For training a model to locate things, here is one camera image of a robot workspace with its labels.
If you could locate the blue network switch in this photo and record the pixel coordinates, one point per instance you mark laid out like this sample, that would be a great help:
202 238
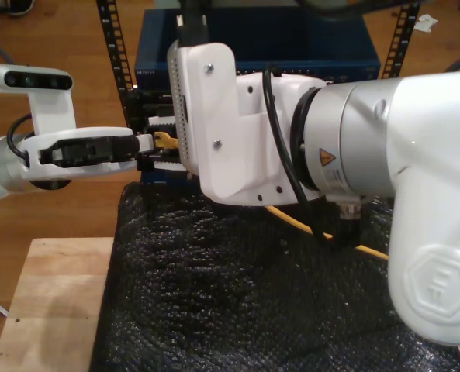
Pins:
330 38

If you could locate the person's dark shoe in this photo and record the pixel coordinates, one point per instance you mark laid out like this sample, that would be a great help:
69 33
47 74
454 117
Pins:
20 5

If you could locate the white crumpled paper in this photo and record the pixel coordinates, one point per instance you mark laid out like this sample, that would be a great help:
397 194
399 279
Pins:
425 23

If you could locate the black rack server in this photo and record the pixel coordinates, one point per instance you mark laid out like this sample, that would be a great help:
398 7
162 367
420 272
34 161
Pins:
152 104

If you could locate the black bubble mat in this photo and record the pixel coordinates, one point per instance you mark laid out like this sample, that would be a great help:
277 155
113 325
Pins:
214 310

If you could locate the blue base plate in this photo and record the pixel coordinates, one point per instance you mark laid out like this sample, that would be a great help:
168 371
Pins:
167 177

